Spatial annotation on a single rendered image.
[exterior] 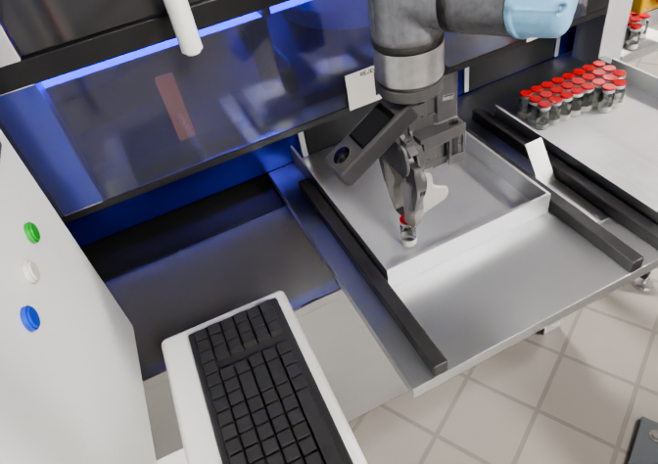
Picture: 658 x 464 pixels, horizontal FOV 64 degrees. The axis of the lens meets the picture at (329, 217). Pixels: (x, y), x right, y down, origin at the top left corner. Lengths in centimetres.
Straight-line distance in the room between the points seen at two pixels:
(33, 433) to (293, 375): 35
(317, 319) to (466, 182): 45
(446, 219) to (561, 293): 19
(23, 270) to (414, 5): 43
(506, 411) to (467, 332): 96
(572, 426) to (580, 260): 92
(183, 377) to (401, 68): 51
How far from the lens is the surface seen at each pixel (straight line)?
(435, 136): 62
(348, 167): 60
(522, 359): 171
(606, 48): 117
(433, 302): 69
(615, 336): 181
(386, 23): 55
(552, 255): 76
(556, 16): 50
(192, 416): 76
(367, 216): 81
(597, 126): 100
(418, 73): 57
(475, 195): 83
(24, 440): 44
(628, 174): 90
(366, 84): 84
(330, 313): 112
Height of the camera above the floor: 143
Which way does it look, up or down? 42 degrees down
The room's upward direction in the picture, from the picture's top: 12 degrees counter-clockwise
